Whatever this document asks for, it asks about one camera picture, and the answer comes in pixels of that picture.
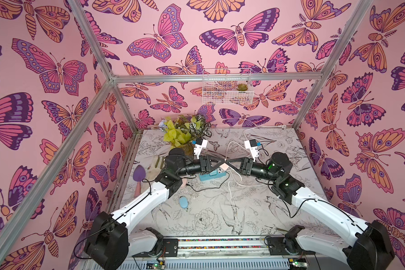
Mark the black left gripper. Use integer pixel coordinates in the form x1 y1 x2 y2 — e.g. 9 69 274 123
175 157 223 180

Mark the black usb cable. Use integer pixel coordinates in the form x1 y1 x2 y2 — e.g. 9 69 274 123
185 171 231 194

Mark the blue power strip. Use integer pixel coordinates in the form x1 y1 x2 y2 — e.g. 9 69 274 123
199 168 227 182

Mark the thin white charging cable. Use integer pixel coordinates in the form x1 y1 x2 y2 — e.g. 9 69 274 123
224 168 267 203

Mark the pink charger adapter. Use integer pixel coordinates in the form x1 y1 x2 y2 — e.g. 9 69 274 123
219 163 229 172

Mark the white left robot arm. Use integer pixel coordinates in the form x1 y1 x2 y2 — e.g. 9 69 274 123
83 148 225 270

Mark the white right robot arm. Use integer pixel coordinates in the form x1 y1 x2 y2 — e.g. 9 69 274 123
226 152 395 270

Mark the blue bluetooth headset case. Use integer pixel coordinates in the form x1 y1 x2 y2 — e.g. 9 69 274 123
179 196 189 211

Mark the glass vase with plants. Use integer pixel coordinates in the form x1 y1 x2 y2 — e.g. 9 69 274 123
158 114 212 156

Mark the small potted succulent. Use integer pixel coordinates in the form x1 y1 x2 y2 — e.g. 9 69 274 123
236 83 248 92

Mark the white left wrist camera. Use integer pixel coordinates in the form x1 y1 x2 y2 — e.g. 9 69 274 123
192 138 208 159

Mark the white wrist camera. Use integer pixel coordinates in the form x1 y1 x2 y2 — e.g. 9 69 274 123
244 139 261 162
192 138 208 159

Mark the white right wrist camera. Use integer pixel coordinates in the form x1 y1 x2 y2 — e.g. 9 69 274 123
244 139 261 162

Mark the white wire basket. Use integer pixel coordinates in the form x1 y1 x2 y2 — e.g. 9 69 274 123
201 69 254 106

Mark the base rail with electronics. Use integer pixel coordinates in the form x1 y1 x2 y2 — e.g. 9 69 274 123
120 235 349 270

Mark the aluminium frame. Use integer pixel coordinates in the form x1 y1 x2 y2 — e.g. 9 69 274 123
0 0 374 257

